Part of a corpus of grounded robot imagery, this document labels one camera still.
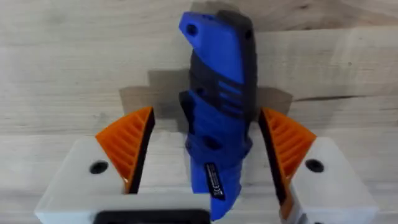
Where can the blue electric screwdriver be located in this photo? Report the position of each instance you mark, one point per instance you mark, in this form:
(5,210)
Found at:
(219,102)

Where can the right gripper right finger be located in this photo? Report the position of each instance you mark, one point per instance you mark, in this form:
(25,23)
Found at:
(317,180)

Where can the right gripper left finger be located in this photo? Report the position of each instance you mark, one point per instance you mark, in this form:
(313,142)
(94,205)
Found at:
(93,161)

